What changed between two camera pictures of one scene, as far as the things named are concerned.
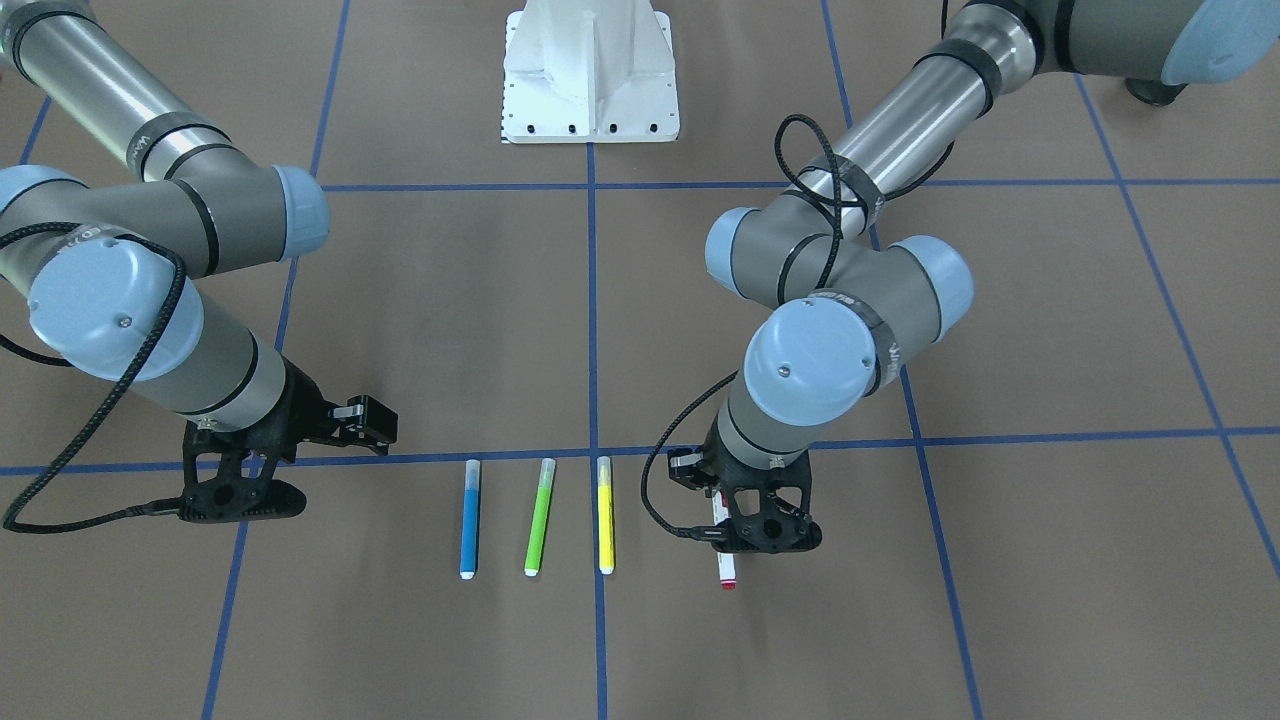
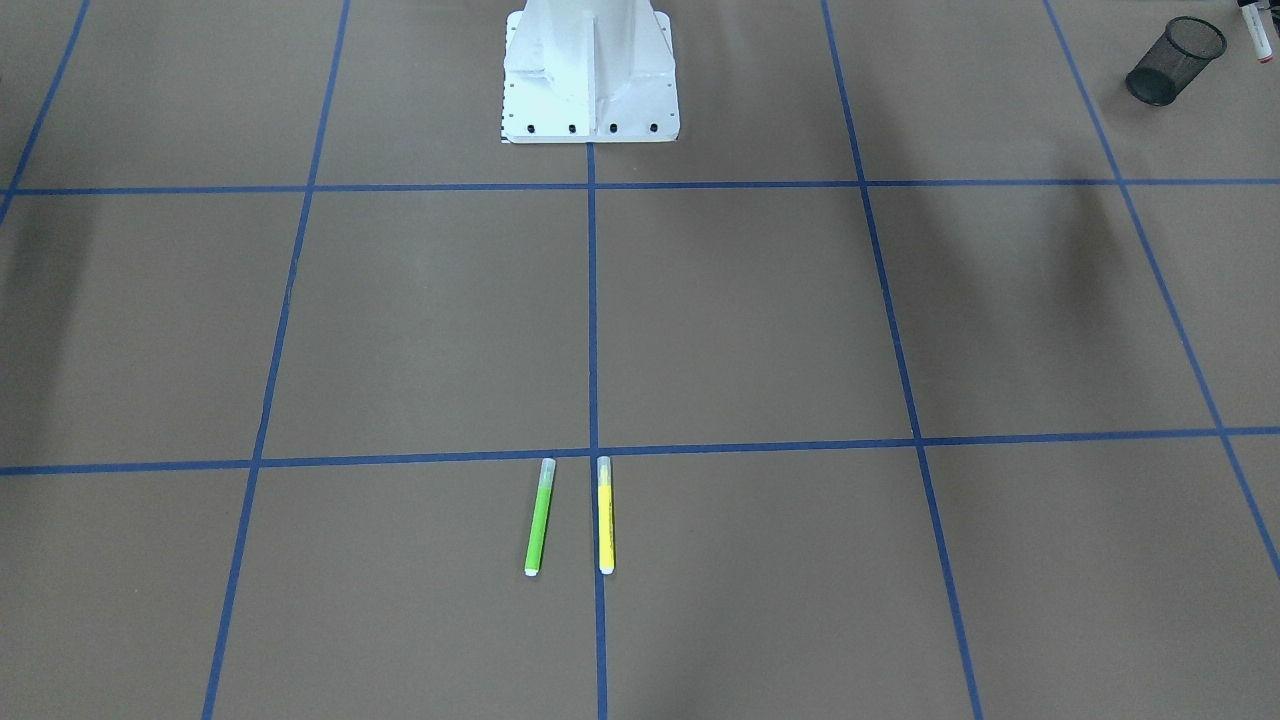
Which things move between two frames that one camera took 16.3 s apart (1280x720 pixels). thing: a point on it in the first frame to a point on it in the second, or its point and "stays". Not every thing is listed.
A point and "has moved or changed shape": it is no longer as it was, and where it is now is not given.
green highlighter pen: (539, 517) stays
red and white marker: (726, 561) has moved or changed shape
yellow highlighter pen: (606, 531) stays
